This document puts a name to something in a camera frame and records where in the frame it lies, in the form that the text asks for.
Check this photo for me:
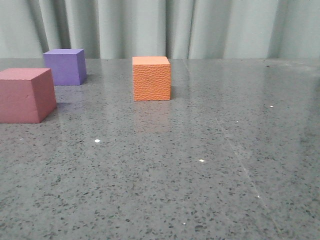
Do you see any orange foam cube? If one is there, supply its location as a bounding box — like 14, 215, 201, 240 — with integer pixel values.
132, 56, 171, 101

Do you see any pale green curtain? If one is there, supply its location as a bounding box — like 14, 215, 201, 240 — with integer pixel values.
0, 0, 320, 59

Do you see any purple foam cube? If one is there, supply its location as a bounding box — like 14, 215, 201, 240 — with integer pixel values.
43, 49, 87, 86

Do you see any pink foam cube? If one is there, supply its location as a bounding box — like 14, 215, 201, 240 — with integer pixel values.
0, 68, 57, 123

